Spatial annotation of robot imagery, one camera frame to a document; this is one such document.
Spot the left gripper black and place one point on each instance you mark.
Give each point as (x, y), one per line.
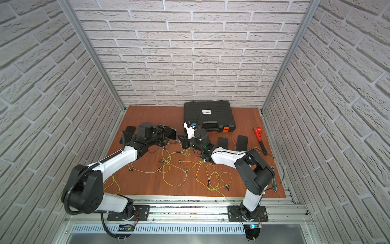
(161, 134)

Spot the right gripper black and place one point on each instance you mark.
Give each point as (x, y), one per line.
(185, 143)

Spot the black smartphone blue edge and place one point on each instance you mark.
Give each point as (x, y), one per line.
(242, 143)

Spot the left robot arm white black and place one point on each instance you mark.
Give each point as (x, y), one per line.
(84, 191)

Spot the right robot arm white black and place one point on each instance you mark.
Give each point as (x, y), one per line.
(253, 170)

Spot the black plastic tool case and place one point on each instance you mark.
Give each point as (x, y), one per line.
(213, 116)

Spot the red pipe wrench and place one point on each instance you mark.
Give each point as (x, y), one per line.
(258, 132)

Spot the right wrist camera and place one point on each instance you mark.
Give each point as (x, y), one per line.
(190, 128)

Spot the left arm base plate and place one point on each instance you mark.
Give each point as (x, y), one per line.
(133, 213)

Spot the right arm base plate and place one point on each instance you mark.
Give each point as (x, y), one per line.
(238, 213)

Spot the green handle ratchet wrench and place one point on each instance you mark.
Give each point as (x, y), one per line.
(274, 185)

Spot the aluminium rail frame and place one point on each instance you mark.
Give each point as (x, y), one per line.
(214, 210)

